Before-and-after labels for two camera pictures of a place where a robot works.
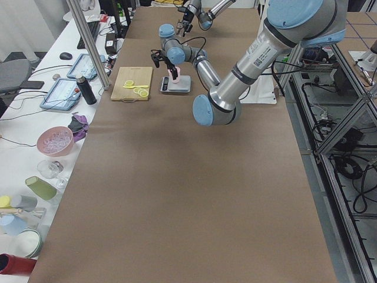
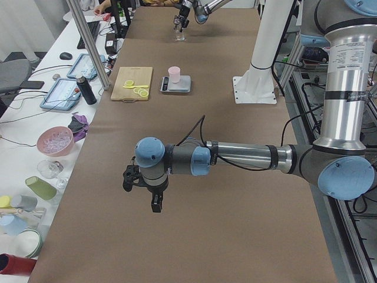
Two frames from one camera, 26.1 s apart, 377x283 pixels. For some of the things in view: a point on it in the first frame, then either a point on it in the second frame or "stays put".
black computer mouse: [65, 56] stays put
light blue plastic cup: [10, 225] stays put
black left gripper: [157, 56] → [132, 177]
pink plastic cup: [177, 78] stays put
